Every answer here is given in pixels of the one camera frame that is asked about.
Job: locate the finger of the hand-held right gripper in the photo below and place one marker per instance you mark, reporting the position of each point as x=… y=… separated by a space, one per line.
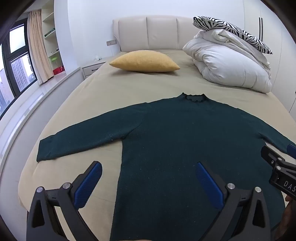
x=291 y=151
x=270 y=155

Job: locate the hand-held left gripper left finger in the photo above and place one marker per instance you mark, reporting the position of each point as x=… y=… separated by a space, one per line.
x=89 y=185

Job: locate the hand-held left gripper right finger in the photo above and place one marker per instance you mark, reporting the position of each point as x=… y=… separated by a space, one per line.
x=208 y=184

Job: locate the dark green sweater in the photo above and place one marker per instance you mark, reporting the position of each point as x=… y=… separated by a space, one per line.
x=180 y=143

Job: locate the bed with beige sheet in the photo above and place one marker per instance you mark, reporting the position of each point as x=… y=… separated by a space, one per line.
x=97 y=97

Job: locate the white folded duvet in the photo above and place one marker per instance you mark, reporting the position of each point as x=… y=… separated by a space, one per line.
x=231 y=62

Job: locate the white window ledge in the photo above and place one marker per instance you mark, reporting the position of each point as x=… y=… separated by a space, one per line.
x=30 y=99

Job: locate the white nightstand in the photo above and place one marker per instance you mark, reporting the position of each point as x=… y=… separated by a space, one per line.
x=92 y=67

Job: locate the red box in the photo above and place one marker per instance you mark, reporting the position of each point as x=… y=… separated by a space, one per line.
x=58 y=70

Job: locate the small white item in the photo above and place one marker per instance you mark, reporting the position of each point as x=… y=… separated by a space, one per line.
x=97 y=58

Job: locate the green tray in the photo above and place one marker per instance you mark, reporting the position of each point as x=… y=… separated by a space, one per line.
x=55 y=58

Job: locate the zebra print pillow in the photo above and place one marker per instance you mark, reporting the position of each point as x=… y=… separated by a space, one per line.
x=233 y=29

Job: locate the yellow pillow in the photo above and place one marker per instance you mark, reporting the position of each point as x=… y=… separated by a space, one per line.
x=143 y=61

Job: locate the black framed window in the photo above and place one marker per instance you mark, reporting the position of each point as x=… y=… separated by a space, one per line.
x=17 y=62

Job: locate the beige curtain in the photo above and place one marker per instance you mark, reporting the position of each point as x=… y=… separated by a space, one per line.
x=39 y=48

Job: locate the cream padded headboard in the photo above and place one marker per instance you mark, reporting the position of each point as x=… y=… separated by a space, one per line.
x=152 y=32

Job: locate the wall socket panel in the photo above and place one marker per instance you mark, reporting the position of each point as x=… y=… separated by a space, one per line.
x=111 y=42

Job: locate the white wall shelf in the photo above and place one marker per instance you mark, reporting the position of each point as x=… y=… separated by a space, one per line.
x=52 y=34

